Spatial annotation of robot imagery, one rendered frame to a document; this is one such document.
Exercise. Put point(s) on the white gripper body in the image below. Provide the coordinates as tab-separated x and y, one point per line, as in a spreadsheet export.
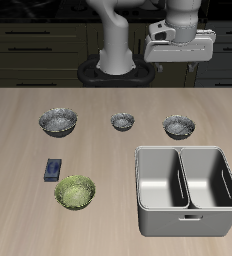
178	51

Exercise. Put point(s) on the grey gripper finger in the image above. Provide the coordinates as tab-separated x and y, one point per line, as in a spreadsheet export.
193	66
159	67

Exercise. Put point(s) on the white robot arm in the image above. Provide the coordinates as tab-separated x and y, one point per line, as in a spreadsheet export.
116	50

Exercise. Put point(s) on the middle-sized black bowl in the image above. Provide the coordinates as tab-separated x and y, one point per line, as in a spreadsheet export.
178	126

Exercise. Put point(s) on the small black bowl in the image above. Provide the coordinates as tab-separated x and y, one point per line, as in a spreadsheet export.
122	121

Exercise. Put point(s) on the large black bowl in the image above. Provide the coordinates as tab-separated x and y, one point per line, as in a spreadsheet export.
58	121

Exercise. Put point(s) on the green bowl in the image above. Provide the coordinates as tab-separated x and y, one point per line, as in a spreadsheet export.
74	192

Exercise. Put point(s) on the white two-bin basket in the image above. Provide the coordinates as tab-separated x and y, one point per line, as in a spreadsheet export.
188	191

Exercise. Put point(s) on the dark kitchen cupboards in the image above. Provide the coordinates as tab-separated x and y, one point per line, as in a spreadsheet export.
31	50

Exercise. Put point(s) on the dark blue box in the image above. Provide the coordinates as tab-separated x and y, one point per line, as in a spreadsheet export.
52	169

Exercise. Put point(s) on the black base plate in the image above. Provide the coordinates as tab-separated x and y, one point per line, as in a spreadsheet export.
116	75

